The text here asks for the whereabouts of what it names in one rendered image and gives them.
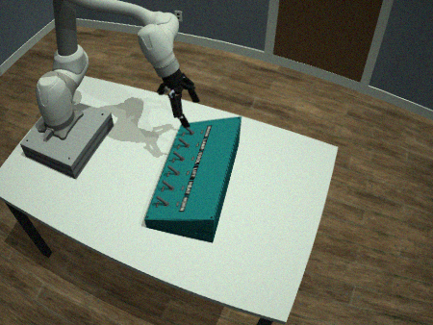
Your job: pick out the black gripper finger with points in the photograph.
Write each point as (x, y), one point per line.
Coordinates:
(189, 86)
(174, 102)

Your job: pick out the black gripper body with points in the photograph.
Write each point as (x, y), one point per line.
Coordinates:
(172, 81)

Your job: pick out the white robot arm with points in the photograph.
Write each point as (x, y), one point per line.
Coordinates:
(54, 91)

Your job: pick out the teal console panel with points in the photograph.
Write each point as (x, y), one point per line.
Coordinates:
(191, 191)

